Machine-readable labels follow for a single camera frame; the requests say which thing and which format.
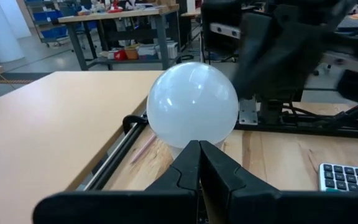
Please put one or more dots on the silver corner bracket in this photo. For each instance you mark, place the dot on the silver corner bracket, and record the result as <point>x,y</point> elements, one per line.
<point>248,113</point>

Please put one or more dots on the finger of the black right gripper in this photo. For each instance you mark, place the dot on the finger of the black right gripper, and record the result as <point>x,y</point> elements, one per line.
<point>253,53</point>

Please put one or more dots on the tan laminate side table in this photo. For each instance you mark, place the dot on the tan laminate side table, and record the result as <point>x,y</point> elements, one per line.
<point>42,140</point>

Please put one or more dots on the shelf with blue bins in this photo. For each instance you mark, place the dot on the shelf with blue bins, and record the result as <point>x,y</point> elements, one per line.
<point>53,31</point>

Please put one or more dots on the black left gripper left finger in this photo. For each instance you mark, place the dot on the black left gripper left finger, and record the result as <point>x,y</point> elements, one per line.
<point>185,174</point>

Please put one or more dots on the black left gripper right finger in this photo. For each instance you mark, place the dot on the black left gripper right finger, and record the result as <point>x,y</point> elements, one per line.
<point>219,174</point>

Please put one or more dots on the black equipment stand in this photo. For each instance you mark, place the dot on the black equipment stand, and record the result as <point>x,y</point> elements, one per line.
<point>219,15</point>

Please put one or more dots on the white round pillar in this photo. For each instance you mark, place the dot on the white round pillar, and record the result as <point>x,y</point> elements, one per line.
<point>2,34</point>

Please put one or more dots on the pink pencil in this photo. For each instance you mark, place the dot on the pink pencil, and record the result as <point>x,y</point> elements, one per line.
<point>143,149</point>

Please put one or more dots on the white box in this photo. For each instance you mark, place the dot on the white box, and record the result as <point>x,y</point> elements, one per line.
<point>166,51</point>

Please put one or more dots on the grey desk calculator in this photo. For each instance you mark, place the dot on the grey desk calculator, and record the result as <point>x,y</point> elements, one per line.
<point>346,177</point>

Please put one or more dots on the red container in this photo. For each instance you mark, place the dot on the red container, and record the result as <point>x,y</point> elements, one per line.
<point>120,55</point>

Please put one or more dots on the wooden top workbench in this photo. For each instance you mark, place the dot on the wooden top workbench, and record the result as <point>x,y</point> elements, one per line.
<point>120,14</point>

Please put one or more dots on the white frosted lightbulb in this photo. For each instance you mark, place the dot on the white frosted lightbulb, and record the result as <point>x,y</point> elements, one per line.
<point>191,102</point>

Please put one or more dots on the orange basket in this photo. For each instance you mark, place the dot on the orange basket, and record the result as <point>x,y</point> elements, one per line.
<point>131,53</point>

